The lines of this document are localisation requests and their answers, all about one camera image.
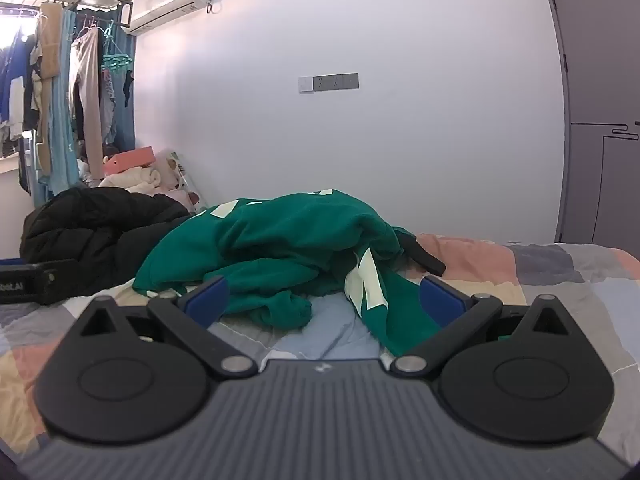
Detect green hoodie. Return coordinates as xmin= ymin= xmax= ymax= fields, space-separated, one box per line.
xmin=132 ymin=189 xmax=446 ymax=358

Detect patchwork bed blanket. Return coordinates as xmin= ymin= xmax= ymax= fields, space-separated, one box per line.
xmin=0 ymin=232 xmax=640 ymax=466

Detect bunch of dark hanging clothes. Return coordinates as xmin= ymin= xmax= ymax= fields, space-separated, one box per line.
xmin=0 ymin=22 xmax=42 ymax=157

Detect pink hanging trousers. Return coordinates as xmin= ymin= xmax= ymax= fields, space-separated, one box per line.
xmin=69 ymin=26 xmax=107 ymax=162

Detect black flat object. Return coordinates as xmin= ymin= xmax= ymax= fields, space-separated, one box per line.
xmin=402 ymin=236 xmax=446 ymax=277

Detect grey door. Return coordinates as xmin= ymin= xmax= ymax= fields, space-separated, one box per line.
xmin=537 ymin=0 xmax=640 ymax=248

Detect teal clip hanger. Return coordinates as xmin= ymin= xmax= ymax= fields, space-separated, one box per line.
xmin=100 ymin=19 xmax=134 ymax=74

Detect light blue hanging cloth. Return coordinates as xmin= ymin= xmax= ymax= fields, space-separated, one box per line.
xmin=35 ymin=9 xmax=82 ymax=200

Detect pink box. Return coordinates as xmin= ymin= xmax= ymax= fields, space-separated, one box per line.
xmin=102 ymin=146 xmax=157 ymax=177

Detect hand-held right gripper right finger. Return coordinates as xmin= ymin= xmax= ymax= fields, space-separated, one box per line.
xmin=389 ymin=276 xmax=581 ymax=378

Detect black puffer jacket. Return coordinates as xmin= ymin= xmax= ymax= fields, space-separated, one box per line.
xmin=20 ymin=187 xmax=201 ymax=306

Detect white air conditioner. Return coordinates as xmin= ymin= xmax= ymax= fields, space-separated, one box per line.
xmin=122 ymin=0 xmax=221 ymax=37

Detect beige hanging towel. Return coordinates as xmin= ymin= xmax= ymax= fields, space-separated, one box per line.
xmin=37 ymin=2 xmax=65 ymax=173

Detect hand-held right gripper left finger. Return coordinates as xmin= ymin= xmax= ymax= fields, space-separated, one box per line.
xmin=67 ymin=276 xmax=258 ymax=380

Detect wall socket panel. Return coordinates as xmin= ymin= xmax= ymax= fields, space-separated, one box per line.
xmin=298 ymin=73 xmax=360 ymax=93

